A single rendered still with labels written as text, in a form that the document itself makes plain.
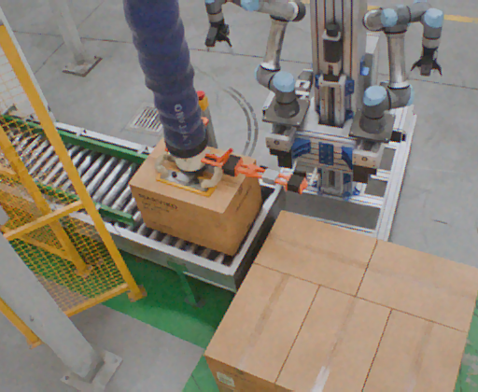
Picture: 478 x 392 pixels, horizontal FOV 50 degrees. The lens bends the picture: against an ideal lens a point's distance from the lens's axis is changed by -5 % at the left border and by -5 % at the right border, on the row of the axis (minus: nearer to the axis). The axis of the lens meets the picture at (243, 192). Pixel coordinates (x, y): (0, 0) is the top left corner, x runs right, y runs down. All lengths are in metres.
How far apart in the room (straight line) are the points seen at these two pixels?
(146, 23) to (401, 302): 1.85
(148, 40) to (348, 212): 1.91
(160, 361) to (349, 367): 1.27
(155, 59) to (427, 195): 2.40
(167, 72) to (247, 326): 1.34
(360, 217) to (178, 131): 1.50
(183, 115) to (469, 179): 2.40
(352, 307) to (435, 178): 1.62
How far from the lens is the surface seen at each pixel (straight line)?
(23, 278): 2.66
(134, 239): 3.22
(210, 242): 3.05
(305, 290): 2.92
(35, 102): 2.50
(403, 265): 3.02
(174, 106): 2.53
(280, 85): 2.92
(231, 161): 2.76
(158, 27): 2.26
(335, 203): 3.68
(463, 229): 3.92
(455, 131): 4.57
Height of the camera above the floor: 3.08
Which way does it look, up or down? 49 degrees down
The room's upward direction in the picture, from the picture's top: 11 degrees counter-clockwise
